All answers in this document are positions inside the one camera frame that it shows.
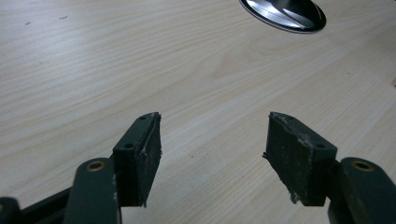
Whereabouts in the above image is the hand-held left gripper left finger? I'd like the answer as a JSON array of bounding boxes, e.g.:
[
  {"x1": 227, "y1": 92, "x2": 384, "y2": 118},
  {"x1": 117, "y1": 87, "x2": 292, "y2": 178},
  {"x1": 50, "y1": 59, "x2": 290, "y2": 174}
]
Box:
[{"x1": 63, "y1": 111, "x2": 163, "y2": 224}]

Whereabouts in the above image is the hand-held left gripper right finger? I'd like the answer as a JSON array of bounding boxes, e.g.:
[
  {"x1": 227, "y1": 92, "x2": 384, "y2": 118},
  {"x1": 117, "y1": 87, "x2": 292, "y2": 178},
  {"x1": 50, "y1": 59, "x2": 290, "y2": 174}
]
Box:
[{"x1": 262, "y1": 111, "x2": 396, "y2": 224}]

